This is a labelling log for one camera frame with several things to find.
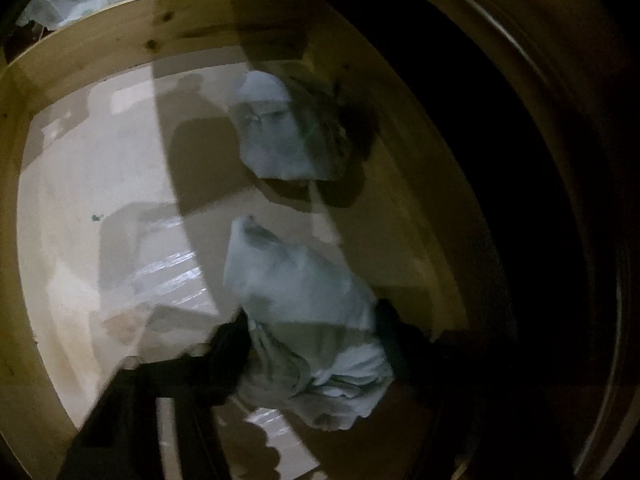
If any pale crumpled underwear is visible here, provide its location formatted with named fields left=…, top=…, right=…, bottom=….
left=227, top=70, right=379, bottom=184

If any light blue underwear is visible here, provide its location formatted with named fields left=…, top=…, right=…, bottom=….
left=222, top=215, right=396, bottom=432

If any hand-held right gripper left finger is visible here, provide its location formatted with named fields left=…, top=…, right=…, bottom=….
left=57, top=310, right=252, bottom=480

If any wooden drawer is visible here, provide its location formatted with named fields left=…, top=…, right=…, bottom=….
left=0, top=0, right=506, bottom=480

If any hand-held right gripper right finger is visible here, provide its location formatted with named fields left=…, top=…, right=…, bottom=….
left=375, top=297, right=503, bottom=480

